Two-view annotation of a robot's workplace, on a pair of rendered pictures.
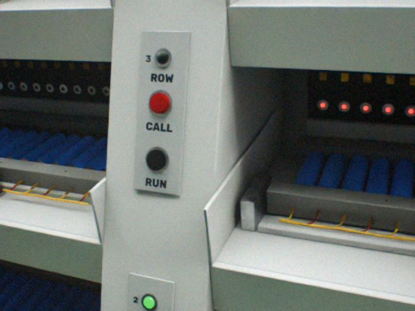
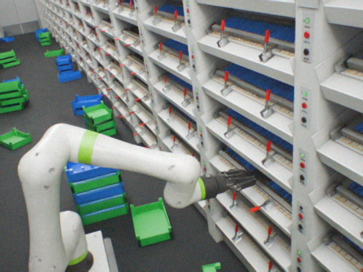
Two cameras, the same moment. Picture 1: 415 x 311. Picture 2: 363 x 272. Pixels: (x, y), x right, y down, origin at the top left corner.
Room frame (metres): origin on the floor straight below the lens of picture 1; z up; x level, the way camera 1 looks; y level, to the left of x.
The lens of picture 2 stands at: (-0.48, -0.40, 1.44)
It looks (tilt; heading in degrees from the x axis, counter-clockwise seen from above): 27 degrees down; 47
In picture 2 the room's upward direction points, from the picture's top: 8 degrees counter-clockwise
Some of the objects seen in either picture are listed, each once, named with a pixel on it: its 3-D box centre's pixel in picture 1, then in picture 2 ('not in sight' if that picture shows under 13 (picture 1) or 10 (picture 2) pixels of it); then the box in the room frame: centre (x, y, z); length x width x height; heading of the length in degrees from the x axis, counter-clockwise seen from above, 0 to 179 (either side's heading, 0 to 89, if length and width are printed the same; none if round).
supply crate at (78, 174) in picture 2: not in sight; (92, 162); (0.44, 1.41, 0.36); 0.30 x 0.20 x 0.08; 150
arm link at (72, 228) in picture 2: not in sight; (66, 238); (-0.07, 0.79, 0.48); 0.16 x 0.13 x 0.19; 37
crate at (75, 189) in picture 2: not in sight; (95, 174); (0.44, 1.41, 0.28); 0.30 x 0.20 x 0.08; 150
